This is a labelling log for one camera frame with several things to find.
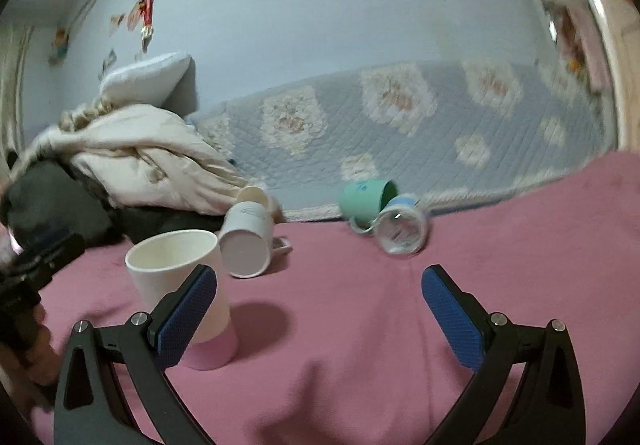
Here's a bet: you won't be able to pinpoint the dark clothing pile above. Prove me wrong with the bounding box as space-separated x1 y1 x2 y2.
1 160 224 249

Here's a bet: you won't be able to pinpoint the white pillow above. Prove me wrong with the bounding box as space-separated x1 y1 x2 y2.
100 52 198 116

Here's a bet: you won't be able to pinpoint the red tassel wall ornament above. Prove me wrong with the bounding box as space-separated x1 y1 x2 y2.
141 0 154 53

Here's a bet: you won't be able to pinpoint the white and pink mug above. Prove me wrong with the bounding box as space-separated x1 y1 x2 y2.
125 229 239 370

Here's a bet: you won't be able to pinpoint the small cream cup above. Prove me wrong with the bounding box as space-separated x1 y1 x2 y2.
235 185 281 220

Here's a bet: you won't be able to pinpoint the cream crumpled duvet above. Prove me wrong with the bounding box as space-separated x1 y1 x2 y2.
11 102 247 215

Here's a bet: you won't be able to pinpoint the pink plush blanket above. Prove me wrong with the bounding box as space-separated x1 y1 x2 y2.
14 151 640 445

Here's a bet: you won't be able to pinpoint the blue floral quilted bedspread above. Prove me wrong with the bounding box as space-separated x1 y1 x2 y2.
189 60 614 220

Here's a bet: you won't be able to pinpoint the clear glass jar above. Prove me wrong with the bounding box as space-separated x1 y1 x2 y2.
373 194 431 255

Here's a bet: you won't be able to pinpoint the cream wooden door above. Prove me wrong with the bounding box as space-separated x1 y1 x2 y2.
591 0 639 151

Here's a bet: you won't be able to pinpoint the green plastic cup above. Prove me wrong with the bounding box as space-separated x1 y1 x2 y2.
338 179 398 235

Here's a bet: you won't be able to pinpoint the white ceramic mug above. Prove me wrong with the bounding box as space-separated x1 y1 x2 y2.
219 201 292 279

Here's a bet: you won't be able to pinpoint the person's left hand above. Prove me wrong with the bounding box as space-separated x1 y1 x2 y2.
1 304 61 416

